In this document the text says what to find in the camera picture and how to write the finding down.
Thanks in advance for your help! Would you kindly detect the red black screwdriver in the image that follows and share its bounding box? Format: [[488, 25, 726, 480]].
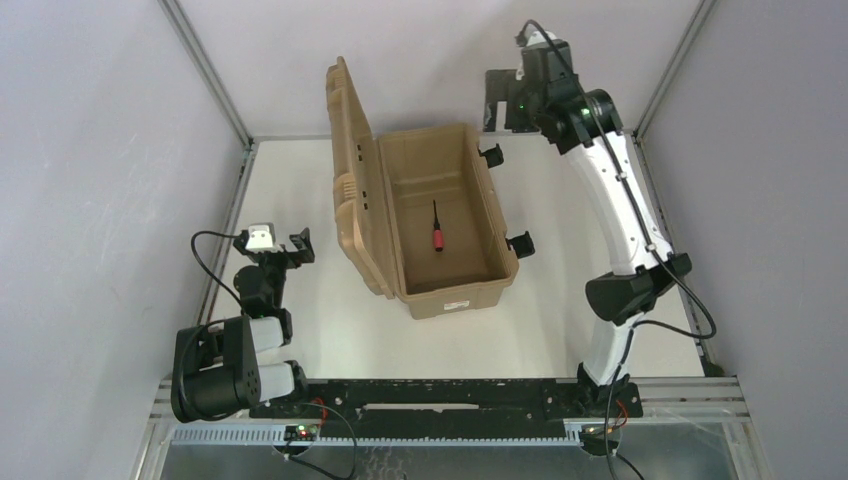
[[432, 201, 445, 252]]

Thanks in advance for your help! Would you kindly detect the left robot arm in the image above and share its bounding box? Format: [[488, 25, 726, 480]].
[[170, 223, 315, 423]]

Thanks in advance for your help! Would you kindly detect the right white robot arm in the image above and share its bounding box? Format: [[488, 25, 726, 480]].
[[483, 32, 692, 416]]

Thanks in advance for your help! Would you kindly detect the upper black bin latch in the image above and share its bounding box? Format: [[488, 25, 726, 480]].
[[478, 143, 505, 169]]

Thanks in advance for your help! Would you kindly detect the black bin latch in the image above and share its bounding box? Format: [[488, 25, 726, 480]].
[[478, 143, 505, 169], [506, 231, 536, 259]]

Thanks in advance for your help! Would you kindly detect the tan plastic storage bin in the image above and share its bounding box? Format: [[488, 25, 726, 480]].
[[326, 58, 521, 320]]

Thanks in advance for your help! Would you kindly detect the lower black bin latch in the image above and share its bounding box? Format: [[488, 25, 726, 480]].
[[506, 231, 536, 259]]

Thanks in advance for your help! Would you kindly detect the left control board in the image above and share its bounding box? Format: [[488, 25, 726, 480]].
[[283, 424, 320, 444]]

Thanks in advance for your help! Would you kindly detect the control board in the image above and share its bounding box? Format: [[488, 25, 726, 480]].
[[579, 424, 622, 442], [283, 424, 320, 444]]

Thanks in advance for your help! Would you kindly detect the right control board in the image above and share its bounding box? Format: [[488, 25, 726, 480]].
[[579, 424, 622, 442]]

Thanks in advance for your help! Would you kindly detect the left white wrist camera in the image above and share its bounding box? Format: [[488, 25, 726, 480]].
[[245, 223, 277, 253]]

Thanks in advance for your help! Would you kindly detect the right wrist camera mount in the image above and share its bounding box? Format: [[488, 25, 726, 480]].
[[515, 29, 558, 81]]

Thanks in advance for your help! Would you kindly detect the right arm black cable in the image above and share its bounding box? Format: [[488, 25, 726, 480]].
[[516, 18, 718, 480]]

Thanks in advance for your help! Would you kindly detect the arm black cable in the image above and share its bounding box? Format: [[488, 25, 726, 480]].
[[170, 230, 250, 423], [516, 18, 718, 480]]

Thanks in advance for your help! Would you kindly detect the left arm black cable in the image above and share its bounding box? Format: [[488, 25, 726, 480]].
[[170, 230, 250, 423]]

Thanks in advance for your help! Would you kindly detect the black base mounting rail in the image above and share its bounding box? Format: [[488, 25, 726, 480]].
[[249, 378, 644, 439]]

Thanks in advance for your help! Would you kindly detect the right aluminium frame post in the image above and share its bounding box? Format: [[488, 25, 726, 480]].
[[633, 0, 718, 143]]

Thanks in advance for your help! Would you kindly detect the aluminium frame post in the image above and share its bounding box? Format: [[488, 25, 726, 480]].
[[633, 0, 718, 143], [157, 0, 254, 149]]

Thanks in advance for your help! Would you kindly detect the left aluminium frame post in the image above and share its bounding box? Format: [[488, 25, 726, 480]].
[[157, 0, 254, 149]]

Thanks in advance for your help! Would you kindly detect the slotted grey cable duct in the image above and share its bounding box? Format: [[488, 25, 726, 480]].
[[171, 424, 582, 447]]

